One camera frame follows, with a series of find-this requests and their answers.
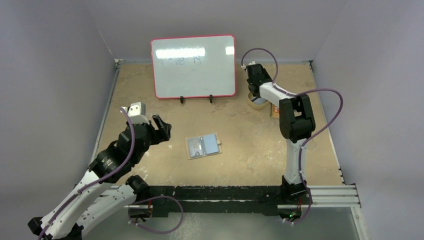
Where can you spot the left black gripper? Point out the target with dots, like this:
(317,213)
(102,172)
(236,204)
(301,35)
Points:
(164,128)

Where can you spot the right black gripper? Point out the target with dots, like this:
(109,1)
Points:
(253,72)

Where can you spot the silver VIP credit card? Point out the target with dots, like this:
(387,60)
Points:
(195,147)

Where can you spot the beige card holder wallet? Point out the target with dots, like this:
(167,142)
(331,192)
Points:
(211,144)

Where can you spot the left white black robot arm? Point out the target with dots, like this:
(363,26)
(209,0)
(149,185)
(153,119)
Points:
(92,200)

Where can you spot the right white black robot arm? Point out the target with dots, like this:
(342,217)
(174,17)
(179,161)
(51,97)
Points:
(296,124)

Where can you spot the orange card pack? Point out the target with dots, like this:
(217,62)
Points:
(274,111)

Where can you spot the beige oval tray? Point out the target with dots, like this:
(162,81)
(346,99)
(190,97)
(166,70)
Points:
(256,102)

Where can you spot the pink framed whiteboard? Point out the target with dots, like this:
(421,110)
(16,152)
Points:
(194,66)

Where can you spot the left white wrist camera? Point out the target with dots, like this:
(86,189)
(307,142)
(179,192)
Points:
(136,111)

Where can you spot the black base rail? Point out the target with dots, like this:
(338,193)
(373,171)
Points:
(149,209)

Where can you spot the aluminium frame rail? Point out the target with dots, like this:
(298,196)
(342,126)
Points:
(345,196)

